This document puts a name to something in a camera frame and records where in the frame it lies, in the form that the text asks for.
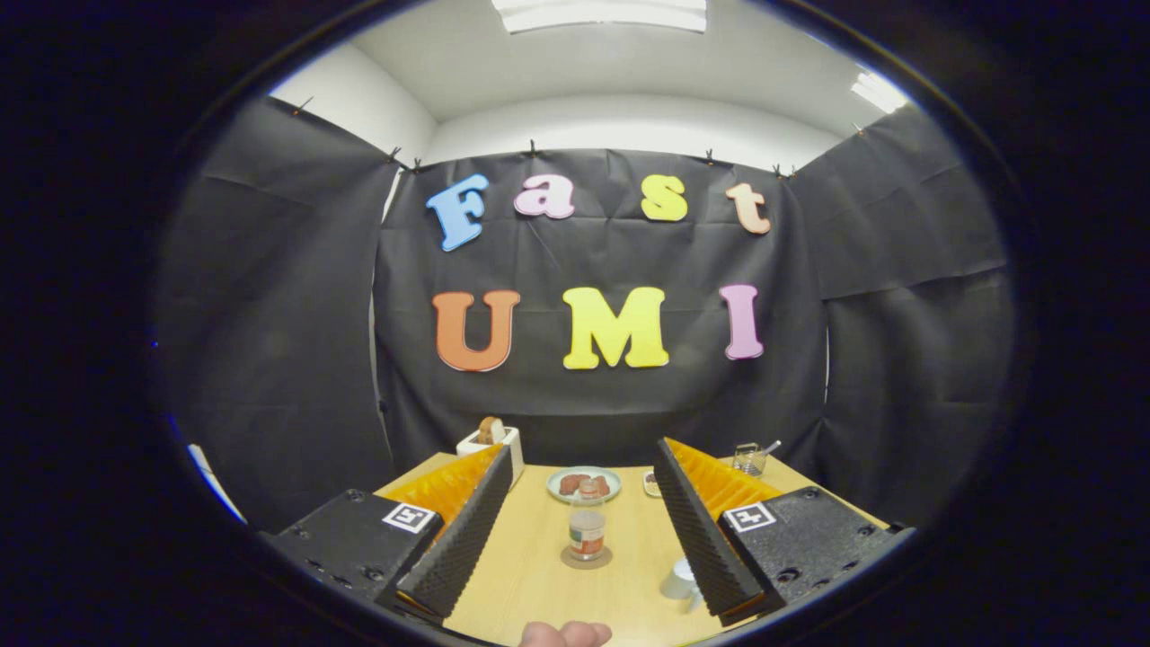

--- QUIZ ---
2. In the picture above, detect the pale green plate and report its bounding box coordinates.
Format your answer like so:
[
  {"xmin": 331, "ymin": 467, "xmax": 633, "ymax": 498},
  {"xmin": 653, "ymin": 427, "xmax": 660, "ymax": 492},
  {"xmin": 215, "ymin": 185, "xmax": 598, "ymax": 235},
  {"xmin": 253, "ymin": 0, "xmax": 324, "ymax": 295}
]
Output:
[{"xmin": 546, "ymin": 465, "xmax": 623, "ymax": 504}]

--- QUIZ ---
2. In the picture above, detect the long ceiling light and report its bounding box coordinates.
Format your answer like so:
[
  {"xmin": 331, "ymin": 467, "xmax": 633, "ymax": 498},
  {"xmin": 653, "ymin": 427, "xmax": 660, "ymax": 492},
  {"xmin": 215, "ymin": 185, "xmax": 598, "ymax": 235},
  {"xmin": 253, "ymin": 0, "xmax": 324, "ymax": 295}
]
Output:
[{"xmin": 491, "ymin": 0, "xmax": 708, "ymax": 35}]

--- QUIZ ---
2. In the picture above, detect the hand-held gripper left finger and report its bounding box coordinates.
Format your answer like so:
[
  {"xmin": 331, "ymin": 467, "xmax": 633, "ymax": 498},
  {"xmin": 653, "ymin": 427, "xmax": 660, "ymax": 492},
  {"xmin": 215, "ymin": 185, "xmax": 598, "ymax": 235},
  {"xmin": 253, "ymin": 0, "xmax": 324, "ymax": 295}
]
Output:
[{"xmin": 268, "ymin": 442, "xmax": 515, "ymax": 625}]

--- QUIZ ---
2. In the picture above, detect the clear plastic juice bottle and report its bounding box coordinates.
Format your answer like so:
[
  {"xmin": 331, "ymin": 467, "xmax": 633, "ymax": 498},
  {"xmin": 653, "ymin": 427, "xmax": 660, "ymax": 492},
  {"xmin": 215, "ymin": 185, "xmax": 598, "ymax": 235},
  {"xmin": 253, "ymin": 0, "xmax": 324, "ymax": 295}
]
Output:
[{"xmin": 568, "ymin": 479, "xmax": 607, "ymax": 563}]

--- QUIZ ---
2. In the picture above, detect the white toaster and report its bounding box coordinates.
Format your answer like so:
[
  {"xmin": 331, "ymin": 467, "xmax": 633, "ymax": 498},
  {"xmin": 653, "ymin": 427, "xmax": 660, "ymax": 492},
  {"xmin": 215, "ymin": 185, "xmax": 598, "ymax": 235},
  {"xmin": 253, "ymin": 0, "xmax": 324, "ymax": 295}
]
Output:
[{"xmin": 456, "ymin": 426, "xmax": 525, "ymax": 486}]

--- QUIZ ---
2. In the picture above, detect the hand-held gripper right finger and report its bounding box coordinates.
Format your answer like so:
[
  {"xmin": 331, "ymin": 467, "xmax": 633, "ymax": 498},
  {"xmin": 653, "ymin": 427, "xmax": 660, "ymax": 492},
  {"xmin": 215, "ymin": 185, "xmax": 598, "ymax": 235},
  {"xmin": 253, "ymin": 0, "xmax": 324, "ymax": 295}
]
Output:
[{"xmin": 653, "ymin": 438, "xmax": 917, "ymax": 627}]

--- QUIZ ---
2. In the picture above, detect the wooden table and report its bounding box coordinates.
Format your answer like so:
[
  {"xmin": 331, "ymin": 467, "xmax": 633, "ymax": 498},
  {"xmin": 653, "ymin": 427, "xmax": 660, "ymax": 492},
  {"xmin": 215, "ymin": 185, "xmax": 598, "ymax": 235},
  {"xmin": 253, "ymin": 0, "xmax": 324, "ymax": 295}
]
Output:
[{"xmin": 373, "ymin": 451, "xmax": 890, "ymax": 646}]

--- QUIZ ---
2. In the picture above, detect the small ceiling light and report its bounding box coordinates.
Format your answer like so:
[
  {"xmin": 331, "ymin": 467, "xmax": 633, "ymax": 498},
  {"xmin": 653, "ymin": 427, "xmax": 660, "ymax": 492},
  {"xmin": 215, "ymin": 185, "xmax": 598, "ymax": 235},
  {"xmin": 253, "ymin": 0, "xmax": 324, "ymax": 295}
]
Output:
[{"xmin": 851, "ymin": 70, "xmax": 911, "ymax": 115}]

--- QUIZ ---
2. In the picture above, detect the white cup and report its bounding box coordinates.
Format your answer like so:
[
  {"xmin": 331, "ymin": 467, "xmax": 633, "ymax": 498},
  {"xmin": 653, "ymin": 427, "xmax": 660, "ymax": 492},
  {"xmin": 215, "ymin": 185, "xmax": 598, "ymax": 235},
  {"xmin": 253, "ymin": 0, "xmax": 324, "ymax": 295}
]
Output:
[{"xmin": 659, "ymin": 556, "xmax": 706, "ymax": 612}]

